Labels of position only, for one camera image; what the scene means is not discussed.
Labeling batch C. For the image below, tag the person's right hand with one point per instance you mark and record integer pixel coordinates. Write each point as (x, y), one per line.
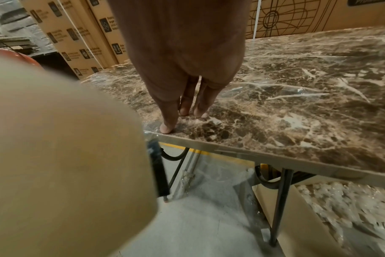
(179, 45)

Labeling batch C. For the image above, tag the yellow black tape dispenser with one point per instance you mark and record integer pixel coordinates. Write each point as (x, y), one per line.
(157, 170)

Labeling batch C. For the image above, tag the clear tape roll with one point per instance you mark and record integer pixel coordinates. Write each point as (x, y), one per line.
(59, 150)

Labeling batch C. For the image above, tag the flat cardboard sheet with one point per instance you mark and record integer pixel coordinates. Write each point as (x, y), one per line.
(300, 226)

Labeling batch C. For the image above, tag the printed appliance carton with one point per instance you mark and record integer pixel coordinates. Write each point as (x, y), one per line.
(59, 42)

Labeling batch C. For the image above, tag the red plastic chair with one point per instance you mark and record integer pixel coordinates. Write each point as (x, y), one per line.
(27, 58)

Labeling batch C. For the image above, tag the black metal table frame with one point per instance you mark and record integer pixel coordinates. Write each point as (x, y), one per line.
(280, 200)

